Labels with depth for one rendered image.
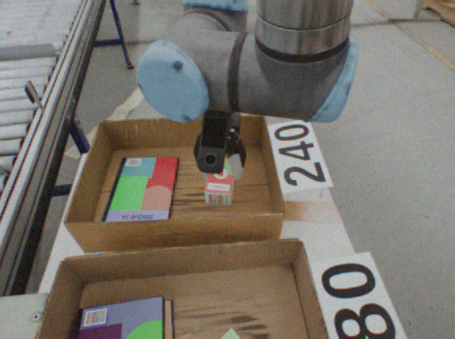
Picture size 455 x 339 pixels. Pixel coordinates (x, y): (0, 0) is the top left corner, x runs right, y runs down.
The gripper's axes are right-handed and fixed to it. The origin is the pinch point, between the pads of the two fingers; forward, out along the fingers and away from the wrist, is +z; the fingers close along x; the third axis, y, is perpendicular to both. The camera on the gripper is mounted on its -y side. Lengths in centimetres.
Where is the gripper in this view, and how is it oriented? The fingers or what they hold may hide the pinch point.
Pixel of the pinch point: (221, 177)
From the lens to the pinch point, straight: 67.2
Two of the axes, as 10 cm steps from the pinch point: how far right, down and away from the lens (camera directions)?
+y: 1.0, -7.2, 6.8
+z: 0.0, 6.9, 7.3
